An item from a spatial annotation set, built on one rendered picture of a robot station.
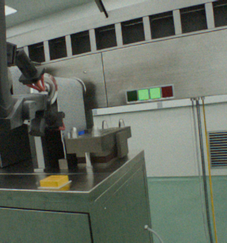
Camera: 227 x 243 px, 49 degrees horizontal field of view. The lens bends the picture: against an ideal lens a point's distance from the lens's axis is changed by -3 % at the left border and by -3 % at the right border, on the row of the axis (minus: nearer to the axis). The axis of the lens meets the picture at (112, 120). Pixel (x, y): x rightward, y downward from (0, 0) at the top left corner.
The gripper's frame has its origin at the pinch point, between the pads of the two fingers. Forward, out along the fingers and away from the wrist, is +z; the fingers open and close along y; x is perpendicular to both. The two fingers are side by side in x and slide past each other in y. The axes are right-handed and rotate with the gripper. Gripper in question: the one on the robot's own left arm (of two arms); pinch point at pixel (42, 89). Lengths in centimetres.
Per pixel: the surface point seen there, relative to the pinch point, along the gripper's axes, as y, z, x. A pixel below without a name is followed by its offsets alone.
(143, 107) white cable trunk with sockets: -21, 204, 171
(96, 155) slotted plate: 20.1, 24.7, -17.4
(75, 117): 5.0, 22.4, 2.7
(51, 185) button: 16.2, 6.6, -39.7
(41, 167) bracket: -4.2, 23.1, -24.6
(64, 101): 4.6, 11.2, 2.8
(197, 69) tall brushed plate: 62, 23, 28
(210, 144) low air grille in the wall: 68, 244, 132
